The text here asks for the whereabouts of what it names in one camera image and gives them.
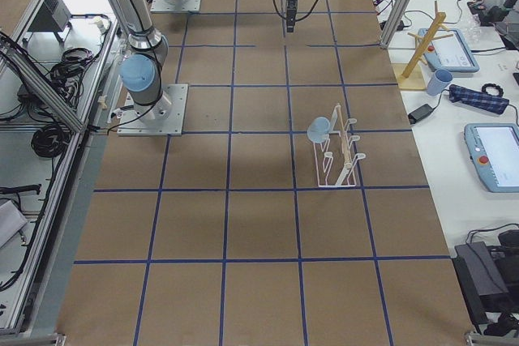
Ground light blue plastic cup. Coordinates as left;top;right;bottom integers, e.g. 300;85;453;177
307;117;330;143

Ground blue cup on side table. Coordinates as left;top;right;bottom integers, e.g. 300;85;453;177
426;69;453;96

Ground wooden mug tree stand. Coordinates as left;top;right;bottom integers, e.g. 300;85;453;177
393;2;453;91

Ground blue teach pendant far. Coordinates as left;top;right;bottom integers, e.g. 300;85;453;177
423;28;480;73

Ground blue teach pendant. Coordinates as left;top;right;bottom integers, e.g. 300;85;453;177
464;123;518;193
423;28;480;73

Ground blue plaid pouch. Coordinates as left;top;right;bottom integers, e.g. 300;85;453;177
448;84;509;114

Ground blue teach pendant near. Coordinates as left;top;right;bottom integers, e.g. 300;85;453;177
464;123;518;193

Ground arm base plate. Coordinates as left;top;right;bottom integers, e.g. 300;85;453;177
116;83;188;136
151;0;201;14

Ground white wire cup rack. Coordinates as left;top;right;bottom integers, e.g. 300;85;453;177
311;104;366;189

